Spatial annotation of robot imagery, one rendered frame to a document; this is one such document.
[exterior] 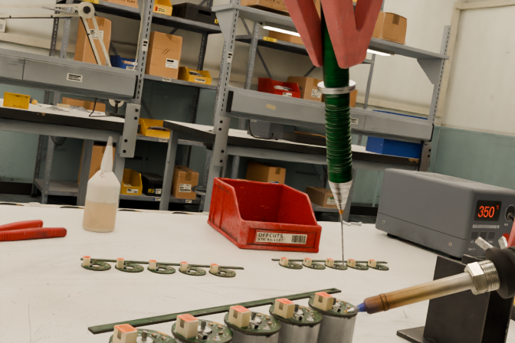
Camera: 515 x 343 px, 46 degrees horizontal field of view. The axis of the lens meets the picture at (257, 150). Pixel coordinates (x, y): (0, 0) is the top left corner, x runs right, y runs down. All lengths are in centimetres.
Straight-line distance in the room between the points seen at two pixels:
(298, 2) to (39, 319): 27
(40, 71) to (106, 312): 218
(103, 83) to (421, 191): 195
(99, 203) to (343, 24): 45
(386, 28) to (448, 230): 264
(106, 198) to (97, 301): 21
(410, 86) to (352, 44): 607
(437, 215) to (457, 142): 563
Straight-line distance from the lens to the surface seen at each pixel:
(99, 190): 65
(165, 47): 452
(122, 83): 264
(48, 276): 51
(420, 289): 31
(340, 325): 30
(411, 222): 85
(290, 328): 28
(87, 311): 44
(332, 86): 25
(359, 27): 25
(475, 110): 636
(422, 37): 641
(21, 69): 256
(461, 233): 80
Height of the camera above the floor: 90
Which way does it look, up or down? 4 degrees down
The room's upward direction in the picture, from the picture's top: 9 degrees clockwise
